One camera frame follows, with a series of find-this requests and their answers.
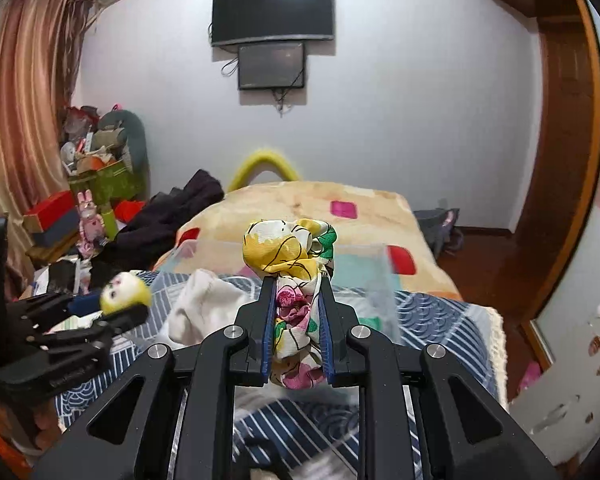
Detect yellow white plush ball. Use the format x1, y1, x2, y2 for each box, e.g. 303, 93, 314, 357
99, 272, 151, 315

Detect floral patterned cloth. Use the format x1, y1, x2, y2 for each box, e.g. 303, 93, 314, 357
242, 219, 337, 390

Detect red box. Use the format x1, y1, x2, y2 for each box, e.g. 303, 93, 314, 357
22, 190, 79, 234

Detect white cabinet with stickers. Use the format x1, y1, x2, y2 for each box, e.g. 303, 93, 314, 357
509, 305, 600, 465

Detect pink rabbit plush toy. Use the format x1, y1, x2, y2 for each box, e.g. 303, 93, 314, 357
76, 190, 106, 259

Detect clear plastic box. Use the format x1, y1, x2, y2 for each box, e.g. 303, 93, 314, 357
134, 240, 400, 344

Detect white towel cloth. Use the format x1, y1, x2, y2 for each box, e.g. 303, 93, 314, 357
162, 269, 261, 349

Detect black clothes pile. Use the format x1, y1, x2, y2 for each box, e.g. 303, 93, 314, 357
90, 169, 224, 289

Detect blue white patterned tablecloth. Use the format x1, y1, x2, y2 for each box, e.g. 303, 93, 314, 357
54, 270, 508, 480

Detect green box of clutter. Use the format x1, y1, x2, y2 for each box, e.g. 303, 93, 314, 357
68, 152, 145, 206

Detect grey green plush pillow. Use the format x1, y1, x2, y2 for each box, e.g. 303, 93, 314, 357
98, 108, 148, 174

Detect dark bag on floor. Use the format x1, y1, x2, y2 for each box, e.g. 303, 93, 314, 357
414, 208, 464, 260

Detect beige blanket coloured squares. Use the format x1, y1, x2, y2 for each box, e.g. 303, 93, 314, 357
175, 181, 462, 300

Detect yellow fuzzy arch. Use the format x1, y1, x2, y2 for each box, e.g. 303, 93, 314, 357
227, 148, 301, 192

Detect striped brown curtain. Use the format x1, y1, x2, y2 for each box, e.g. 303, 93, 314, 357
0, 0, 95, 298

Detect small black wall monitor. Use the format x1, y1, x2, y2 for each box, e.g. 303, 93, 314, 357
237, 41, 306, 91

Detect black wall television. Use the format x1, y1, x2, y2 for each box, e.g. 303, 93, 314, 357
210, 0, 335, 47

